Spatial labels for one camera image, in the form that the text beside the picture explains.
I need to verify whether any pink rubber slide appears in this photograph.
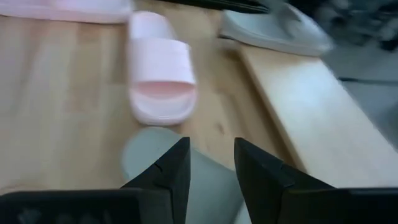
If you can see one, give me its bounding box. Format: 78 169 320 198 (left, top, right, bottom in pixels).
0 0 135 25
127 10 198 127

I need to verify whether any wooden shelf with black frame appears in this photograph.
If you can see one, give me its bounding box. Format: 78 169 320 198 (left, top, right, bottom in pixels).
238 39 398 189

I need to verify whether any grey rubber slide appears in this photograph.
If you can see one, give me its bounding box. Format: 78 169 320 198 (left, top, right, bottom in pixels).
218 2 335 58
121 125 253 224

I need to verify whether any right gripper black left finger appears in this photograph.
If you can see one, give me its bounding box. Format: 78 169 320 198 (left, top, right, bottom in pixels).
121 136 192 224

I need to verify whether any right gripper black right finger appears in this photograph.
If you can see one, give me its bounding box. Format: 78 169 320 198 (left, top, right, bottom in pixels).
233 138 335 224

